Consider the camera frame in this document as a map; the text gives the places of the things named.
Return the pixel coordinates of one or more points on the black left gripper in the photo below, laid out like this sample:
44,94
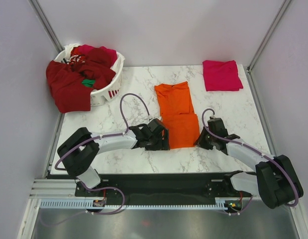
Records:
162,144

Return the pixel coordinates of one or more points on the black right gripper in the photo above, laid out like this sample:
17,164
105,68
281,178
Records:
200,141

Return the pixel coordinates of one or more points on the orange t shirt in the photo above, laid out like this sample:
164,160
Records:
178,115

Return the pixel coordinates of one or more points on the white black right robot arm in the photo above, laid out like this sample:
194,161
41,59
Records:
272,178

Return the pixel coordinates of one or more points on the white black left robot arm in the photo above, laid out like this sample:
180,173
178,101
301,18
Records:
80,149

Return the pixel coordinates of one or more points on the folded pink t shirt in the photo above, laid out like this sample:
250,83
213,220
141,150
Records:
221,76

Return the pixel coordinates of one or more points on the white plastic laundry basket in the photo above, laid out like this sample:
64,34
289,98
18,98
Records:
108,93

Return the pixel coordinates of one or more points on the green cloth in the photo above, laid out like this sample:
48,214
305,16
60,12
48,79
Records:
88,83

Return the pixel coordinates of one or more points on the pink shirt in basket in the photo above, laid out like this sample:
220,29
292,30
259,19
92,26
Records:
101,54

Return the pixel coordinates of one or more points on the dark red t shirt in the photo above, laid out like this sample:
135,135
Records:
65,85

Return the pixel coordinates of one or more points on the white patterned shirt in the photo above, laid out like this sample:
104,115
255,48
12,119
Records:
73,54

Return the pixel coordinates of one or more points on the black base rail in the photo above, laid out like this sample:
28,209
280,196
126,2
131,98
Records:
160,189

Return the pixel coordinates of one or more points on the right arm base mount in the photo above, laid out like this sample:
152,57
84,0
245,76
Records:
219,185

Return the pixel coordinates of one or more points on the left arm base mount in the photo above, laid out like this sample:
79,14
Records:
101,190

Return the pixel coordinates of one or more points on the white slotted cable duct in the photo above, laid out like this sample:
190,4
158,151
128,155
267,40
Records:
90,204

